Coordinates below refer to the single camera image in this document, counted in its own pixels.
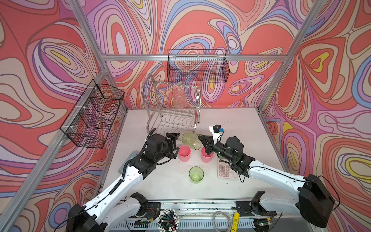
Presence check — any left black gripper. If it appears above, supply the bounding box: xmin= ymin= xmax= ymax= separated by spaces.
xmin=153 ymin=132 xmax=181 ymax=164

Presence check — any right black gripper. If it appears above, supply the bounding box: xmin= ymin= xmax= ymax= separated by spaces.
xmin=197 ymin=135 xmax=235 ymax=163

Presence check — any opaque pink cup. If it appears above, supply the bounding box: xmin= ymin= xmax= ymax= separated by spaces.
xmin=201 ymin=148 xmax=214 ymax=163
xmin=178 ymin=146 xmax=191 ymax=162

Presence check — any green translucent cup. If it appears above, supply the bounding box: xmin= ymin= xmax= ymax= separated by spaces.
xmin=188 ymin=166 xmax=204 ymax=183
xmin=182 ymin=133 xmax=203 ymax=150

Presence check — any clear pink cup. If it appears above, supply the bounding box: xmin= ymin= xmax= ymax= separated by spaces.
xmin=173 ymin=89 xmax=187 ymax=109

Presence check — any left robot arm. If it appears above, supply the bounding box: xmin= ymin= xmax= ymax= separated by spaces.
xmin=66 ymin=130 xmax=180 ymax=232

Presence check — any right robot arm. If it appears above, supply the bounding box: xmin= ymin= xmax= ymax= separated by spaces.
xmin=198 ymin=135 xmax=338 ymax=228

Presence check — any steel two-tier dish rack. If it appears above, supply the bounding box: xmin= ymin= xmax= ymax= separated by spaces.
xmin=141 ymin=75 xmax=202 ymax=136

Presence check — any pink calculator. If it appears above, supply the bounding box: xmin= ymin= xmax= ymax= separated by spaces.
xmin=216 ymin=160 xmax=238 ymax=180

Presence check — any yellow marker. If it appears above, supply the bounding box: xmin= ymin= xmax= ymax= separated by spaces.
xmin=231 ymin=212 xmax=240 ymax=232

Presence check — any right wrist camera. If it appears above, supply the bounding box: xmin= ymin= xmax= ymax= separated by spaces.
xmin=209 ymin=124 xmax=224 ymax=145

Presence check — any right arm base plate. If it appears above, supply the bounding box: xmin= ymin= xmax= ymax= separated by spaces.
xmin=231 ymin=201 xmax=277 ymax=218

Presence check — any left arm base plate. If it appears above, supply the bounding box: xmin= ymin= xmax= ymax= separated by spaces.
xmin=129 ymin=202 xmax=161 ymax=220

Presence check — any grey coiled cable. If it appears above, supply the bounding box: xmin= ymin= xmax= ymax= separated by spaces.
xmin=212 ymin=211 xmax=232 ymax=232

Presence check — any black wire basket back wall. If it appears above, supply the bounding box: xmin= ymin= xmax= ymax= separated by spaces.
xmin=167 ymin=48 xmax=230 ymax=84

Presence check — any black wire basket wall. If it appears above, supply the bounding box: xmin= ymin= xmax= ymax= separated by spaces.
xmin=60 ymin=80 xmax=125 ymax=149
xmin=167 ymin=48 xmax=230 ymax=84

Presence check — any bundle of coloured cables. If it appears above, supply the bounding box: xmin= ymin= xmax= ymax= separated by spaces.
xmin=157 ymin=208 xmax=180 ymax=232

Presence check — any black wire basket left wall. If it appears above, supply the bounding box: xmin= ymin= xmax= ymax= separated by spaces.
xmin=60 ymin=80 xmax=125 ymax=149

